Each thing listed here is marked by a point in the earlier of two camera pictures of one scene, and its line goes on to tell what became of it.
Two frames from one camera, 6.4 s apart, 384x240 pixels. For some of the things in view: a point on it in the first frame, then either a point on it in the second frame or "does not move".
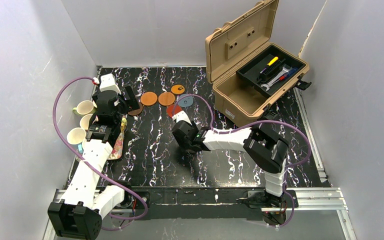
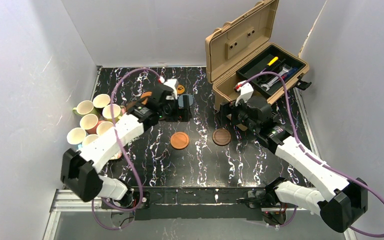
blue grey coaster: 185,101 does not move
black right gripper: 180,129 to 227,112
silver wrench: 282,72 does not move
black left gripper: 124,102 to 182,110
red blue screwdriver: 282,77 does not move
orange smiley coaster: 177,89 does not move
